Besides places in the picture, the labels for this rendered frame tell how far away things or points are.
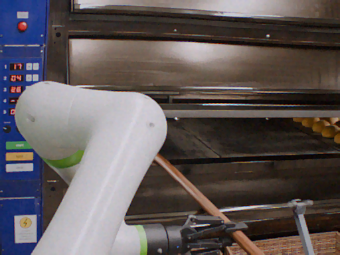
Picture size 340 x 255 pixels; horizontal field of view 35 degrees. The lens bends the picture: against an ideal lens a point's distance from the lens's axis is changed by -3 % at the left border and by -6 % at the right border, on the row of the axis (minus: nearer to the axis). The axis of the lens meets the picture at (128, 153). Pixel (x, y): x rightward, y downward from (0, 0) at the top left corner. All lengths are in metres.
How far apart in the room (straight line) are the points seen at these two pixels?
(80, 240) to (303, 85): 1.49
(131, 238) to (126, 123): 0.49
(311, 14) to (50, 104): 1.31
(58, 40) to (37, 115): 0.80
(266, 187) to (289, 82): 0.43
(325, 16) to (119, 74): 0.79
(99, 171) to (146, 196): 1.17
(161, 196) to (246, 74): 0.54
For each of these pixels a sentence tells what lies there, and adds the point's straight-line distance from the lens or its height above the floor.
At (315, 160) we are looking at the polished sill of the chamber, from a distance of 2.29.
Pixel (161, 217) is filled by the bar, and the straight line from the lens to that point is 1.61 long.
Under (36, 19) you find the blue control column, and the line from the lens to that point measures 1.72.
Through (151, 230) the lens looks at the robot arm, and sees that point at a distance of 1.37.
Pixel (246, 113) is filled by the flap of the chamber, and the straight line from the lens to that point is 1.87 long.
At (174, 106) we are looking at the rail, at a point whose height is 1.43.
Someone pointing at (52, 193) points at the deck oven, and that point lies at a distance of 1.91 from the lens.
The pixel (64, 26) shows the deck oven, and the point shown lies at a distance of 1.77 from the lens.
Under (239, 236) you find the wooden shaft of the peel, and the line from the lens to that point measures 1.46.
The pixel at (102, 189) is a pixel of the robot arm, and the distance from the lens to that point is 0.83.
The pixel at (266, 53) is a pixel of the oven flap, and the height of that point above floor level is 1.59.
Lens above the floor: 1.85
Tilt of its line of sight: 19 degrees down
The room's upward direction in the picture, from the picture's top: 4 degrees clockwise
